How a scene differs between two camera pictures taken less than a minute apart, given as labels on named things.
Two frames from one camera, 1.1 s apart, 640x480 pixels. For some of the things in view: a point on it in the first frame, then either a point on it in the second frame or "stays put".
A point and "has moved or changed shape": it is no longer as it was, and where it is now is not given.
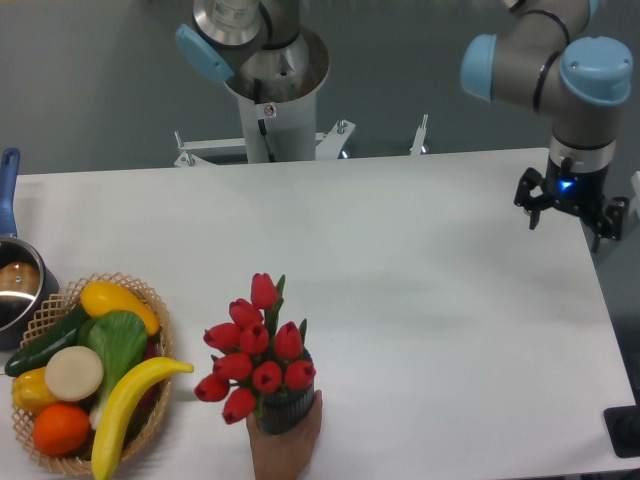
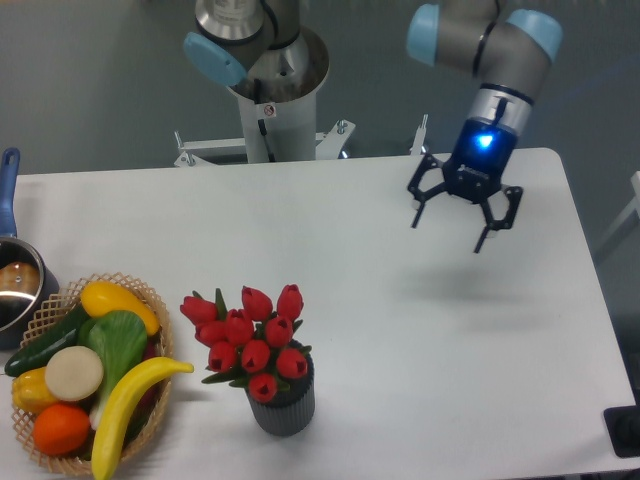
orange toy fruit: [61, 429] stays put
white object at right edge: [634, 203] stays put
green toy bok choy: [117, 338] stays put
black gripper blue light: [584, 192] to [474, 172]
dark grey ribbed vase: [287, 409] has moved or changed shape
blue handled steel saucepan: [29, 277] stays put
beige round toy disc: [74, 373] stays put
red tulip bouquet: [257, 355] has moved or changed shape
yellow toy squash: [103, 297] stays put
